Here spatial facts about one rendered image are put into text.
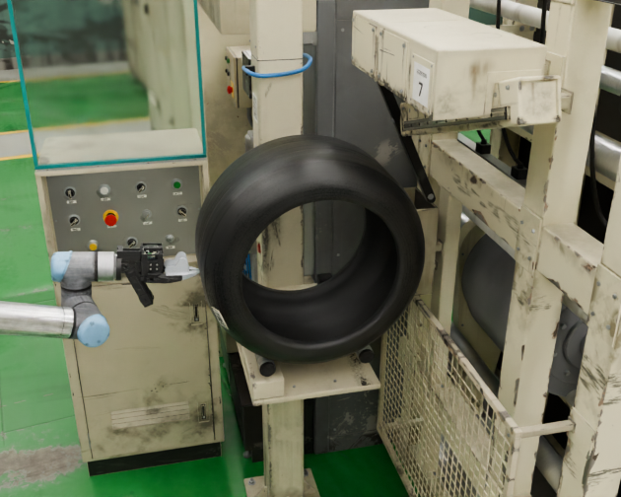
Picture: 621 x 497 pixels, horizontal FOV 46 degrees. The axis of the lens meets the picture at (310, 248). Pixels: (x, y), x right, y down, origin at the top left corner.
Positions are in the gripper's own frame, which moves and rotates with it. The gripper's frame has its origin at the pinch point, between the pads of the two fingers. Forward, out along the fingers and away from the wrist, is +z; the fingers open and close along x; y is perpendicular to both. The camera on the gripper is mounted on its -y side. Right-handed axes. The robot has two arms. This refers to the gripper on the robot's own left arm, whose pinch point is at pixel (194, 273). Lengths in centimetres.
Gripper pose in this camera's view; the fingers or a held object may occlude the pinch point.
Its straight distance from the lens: 195.5
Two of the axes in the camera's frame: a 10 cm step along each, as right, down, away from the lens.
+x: -2.3, -4.2, 8.8
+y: 1.1, -9.1, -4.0
